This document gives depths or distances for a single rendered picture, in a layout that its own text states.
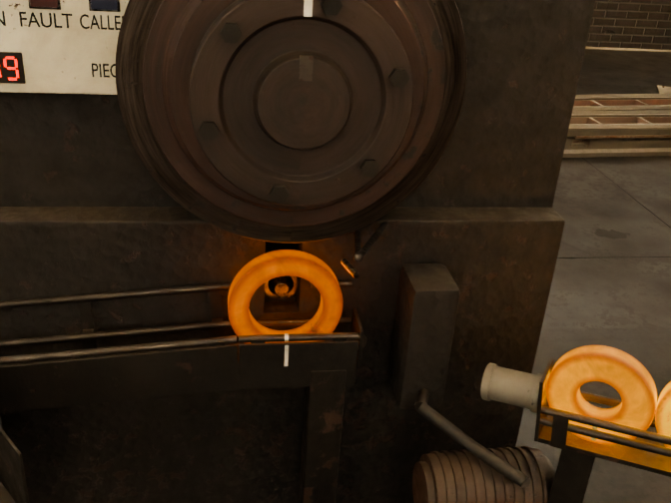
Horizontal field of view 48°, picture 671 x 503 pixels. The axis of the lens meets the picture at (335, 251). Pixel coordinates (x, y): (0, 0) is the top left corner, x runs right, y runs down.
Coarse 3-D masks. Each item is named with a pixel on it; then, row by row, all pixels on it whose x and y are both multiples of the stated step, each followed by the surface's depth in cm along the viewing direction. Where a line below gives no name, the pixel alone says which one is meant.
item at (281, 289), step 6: (282, 276) 127; (288, 276) 128; (270, 282) 127; (276, 282) 127; (282, 282) 126; (288, 282) 127; (270, 288) 128; (276, 288) 127; (282, 288) 127; (288, 288) 127; (276, 294) 128; (282, 294) 127
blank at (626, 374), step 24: (576, 360) 109; (600, 360) 107; (624, 360) 107; (552, 384) 112; (576, 384) 111; (624, 384) 107; (648, 384) 106; (576, 408) 112; (600, 408) 114; (624, 408) 109; (648, 408) 107
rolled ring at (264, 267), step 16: (272, 256) 115; (288, 256) 115; (304, 256) 116; (240, 272) 117; (256, 272) 115; (272, 272) 115; (288, 272) 116; (304, 272) 116; (320, 272) 117; (240, 288) 116; (256, 288) 116; (320, 288) 118; (336, 288) 118; (240, 304) 117; (320, 304) 122; (336, 304) 120; (240, 320) 118; (256, 320) 122; (320, 320) 121; (336, 320) 121
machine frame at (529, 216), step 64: (512, 0) 114; (576, 0) 116; (512, 64) 119; (576, 64) 121; (0, 128) 112; (64, 128) 114; (512, 128) 124; (0, 192) 117; (64, 192) 118; (128, 192) 120; (448, 192) 128; (512, 192) 130; (0, 256) 116; (64, 256) 117; (128, 256) 119; (192, 256) 120; (256, 256) 122; (320, 256) 124; (384, 256) 125; (448, 256) 127; (512, 256) 129; (0, 320) 121; (64, 320) 122; (128, 320) 124; (192, 320) 126; (384, 320) 131; (512, 320) 135; (384, 384) 138; (448, 384) 140; (64, 448) 134; (128, 448) 136; (192, 448) 138; (256, 448) 140; (384, 448) 145; (448, 448) 147
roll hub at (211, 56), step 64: (256, 0) 86; (320, 0) 88; (256, 64) 91; (320, 64) 90; (384, 64) 92; (256, 128) 94; (320, 128) 94; (384, 128) 96; (256, 192) 97; (320, 192) 99
